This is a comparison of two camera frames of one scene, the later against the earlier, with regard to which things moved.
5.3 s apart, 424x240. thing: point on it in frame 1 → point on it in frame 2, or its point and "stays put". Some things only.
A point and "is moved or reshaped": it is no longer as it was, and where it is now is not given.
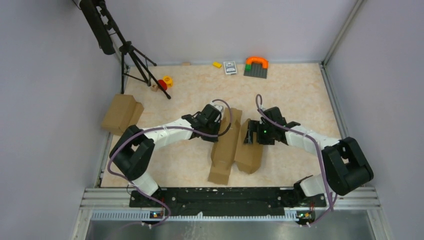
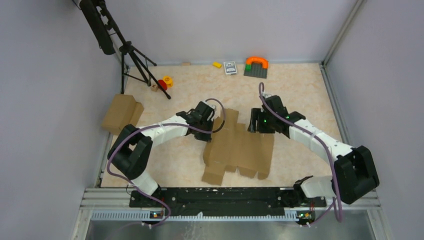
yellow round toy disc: x=169 y=80 stays put
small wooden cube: x=154 y=87 stays put
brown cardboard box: x=248 y=156 is moved or reshaped
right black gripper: x=255 y=126 → x=256 y=112
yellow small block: x=217 y=64 stays put
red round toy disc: x=163 y=84 stays put
